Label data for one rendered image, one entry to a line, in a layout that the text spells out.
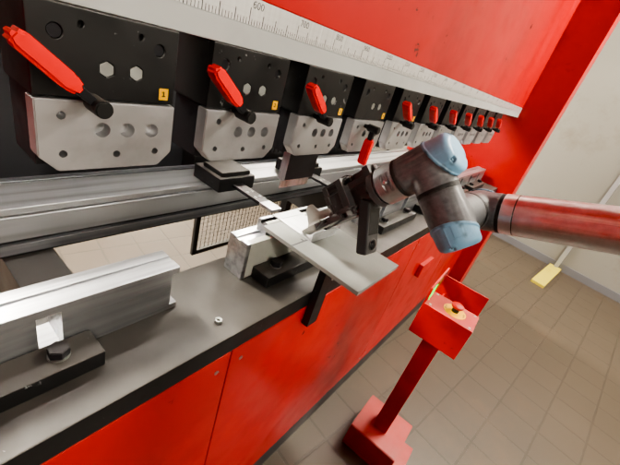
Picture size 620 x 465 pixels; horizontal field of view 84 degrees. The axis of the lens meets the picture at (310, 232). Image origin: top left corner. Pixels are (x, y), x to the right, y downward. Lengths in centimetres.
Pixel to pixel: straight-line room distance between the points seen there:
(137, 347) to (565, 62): 268
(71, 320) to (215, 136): 34
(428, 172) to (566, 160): 408
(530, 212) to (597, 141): 395
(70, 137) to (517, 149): 262
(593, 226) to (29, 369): 83
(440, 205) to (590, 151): 406
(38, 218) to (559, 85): 268
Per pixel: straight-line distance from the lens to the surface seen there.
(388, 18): 85
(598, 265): 473
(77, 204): 83
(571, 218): 69
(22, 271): 82
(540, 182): 471
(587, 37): 282
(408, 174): 63
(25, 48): 40
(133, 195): 87
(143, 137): 50
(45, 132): 46
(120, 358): 65
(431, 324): 119
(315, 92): 63
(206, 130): 54
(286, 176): 77
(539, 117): 278
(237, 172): 95
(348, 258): 76
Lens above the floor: 137
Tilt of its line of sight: 27 degrees down
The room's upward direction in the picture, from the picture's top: 18 degrees clockwise
